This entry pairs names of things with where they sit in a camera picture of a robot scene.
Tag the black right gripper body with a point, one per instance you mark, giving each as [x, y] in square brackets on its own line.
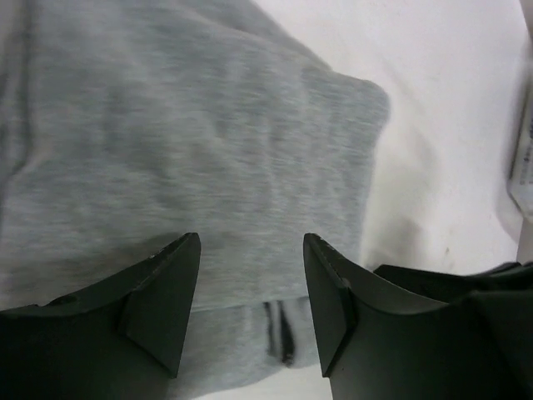
[509, 276]

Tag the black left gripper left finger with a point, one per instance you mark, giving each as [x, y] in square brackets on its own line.
[120, 338]

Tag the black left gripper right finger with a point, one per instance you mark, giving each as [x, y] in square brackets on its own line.
[376, 340]

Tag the grey tank top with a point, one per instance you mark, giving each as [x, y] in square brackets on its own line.
[125, 124]

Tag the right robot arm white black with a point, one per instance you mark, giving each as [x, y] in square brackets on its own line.
[520, 184]

